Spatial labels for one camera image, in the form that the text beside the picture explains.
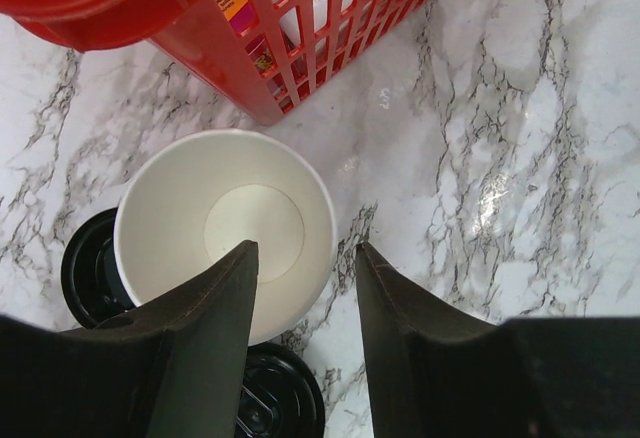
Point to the red plastic shopping basket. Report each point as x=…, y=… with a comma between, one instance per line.
x=266, y=56

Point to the black plastic cup lid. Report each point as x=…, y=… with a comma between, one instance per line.
x=280, y=396

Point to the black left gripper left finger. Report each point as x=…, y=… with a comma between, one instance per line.
x=172, y=367

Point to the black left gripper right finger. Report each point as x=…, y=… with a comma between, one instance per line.
x=435, y=371

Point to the brown paper coffee cup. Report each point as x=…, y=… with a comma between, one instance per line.
x=201, y=196

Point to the black lid near basket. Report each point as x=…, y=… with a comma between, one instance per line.
x=91, y=284

